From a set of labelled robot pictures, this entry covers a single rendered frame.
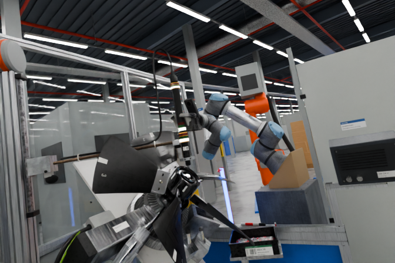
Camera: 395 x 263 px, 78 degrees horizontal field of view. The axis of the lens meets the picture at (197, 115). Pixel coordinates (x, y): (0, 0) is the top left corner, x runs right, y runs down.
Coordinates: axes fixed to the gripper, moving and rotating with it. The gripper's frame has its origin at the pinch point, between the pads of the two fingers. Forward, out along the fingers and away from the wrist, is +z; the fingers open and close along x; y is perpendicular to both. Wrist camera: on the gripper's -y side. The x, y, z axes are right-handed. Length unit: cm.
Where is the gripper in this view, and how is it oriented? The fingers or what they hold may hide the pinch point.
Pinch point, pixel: (176, 115)
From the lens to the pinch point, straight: 112.5
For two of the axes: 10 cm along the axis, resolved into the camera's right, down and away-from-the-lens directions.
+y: 1.7, 9.8, -1.4
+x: -8.6, 2.1, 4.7
